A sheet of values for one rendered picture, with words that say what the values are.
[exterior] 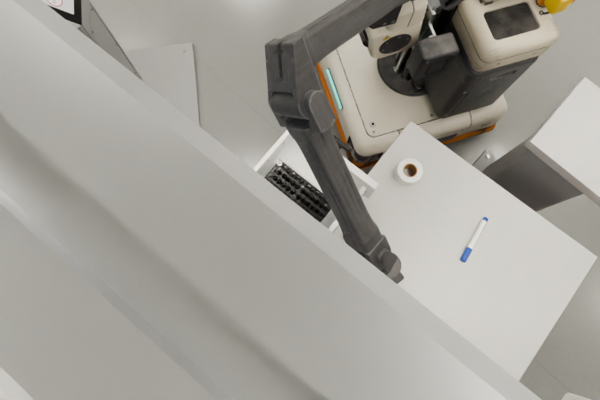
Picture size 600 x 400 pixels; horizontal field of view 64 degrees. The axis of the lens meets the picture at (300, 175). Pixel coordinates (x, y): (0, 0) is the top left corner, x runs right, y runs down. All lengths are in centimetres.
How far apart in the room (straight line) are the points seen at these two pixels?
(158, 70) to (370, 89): 98
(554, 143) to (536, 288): 42
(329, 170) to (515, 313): 74
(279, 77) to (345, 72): 122
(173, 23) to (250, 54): 41
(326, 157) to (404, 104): 116
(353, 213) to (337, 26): 34
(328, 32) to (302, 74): 10
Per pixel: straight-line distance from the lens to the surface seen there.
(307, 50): 77
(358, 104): 195
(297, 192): 118
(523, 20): 163
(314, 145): 82
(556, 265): 147
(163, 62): 236
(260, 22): 244
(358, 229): 94
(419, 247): 134
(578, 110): 163
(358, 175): 117
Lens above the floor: 205
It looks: 75 degrees down
